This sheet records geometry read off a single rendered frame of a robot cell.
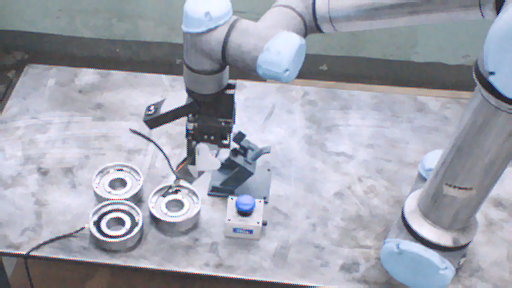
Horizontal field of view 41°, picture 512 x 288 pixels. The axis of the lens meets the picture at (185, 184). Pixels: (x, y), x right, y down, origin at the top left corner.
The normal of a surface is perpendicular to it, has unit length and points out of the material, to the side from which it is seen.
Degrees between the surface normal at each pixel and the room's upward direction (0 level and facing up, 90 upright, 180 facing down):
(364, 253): 0
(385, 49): 90
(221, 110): 90
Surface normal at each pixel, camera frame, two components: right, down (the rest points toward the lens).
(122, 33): -0.14, 0.71
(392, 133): 0.00, -0.70
